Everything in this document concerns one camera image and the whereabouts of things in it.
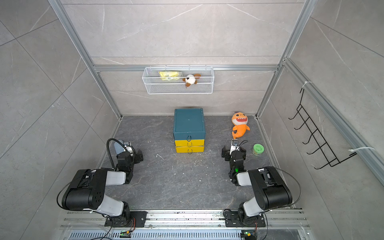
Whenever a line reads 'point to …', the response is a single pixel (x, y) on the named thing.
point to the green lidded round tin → (258, 149)
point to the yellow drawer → (189, 149)
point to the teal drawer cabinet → (189, 124)
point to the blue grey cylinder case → (118, 147)
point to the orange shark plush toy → (240, 120)
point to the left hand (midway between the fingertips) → (132, 149)
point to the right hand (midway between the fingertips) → (234, 146)
